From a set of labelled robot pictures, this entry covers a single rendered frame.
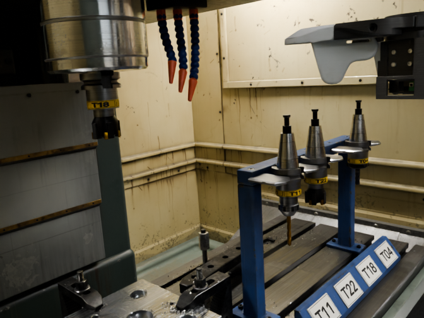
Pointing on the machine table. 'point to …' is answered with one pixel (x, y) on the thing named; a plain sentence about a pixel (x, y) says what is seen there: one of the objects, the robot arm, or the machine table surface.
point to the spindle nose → (93, 35)
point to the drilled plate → (154, 296)
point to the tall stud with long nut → (204, 244)
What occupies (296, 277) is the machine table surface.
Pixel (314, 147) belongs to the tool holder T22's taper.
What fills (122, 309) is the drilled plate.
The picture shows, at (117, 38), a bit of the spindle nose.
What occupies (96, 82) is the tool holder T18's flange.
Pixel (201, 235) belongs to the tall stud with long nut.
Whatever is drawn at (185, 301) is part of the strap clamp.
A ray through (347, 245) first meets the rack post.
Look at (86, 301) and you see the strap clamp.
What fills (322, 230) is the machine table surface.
